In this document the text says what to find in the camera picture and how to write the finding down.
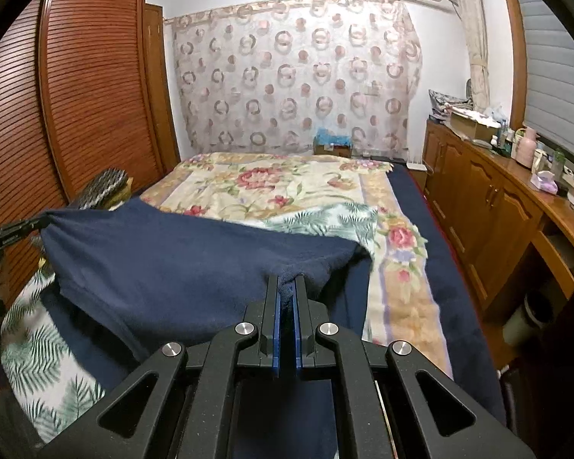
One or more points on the circle-patterned sheer curtain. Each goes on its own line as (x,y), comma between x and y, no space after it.
(273,76)

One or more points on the patterned bag on sideboard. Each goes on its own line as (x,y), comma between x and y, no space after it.
(443,104)

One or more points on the purple tissue pack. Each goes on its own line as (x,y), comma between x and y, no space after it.
(544,181)

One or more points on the box with blue cloth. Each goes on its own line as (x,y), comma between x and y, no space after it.
(325,142)

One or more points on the navy blue bed blanket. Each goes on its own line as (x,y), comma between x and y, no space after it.
(469,355)

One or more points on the palm leaf print sheet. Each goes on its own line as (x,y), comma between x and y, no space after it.
(47,382)

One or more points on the cardboard box on sideboard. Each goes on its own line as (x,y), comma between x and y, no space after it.
(474,127)

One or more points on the folded dark circle-patterned garment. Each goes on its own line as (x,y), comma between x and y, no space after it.
(100,189)

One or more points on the navy blue t-shirt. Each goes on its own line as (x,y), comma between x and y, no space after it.
(131,280)

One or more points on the cream side curtain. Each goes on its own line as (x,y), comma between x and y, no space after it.
(472,17)

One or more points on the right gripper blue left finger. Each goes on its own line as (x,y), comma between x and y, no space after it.
(270,327)

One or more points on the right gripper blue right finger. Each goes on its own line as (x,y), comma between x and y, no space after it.
(303,327)

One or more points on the grey window blind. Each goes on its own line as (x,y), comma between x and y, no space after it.
(550,68)

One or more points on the wooden sideboard cabinet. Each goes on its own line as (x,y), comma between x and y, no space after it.
(514,242)

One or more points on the pink thermos jug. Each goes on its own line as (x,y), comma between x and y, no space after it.
(525,145)

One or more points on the floral bed cover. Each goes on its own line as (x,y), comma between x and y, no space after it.
(328,196)

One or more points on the wooden louvered wardrobe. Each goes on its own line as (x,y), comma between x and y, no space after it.
(82,89)

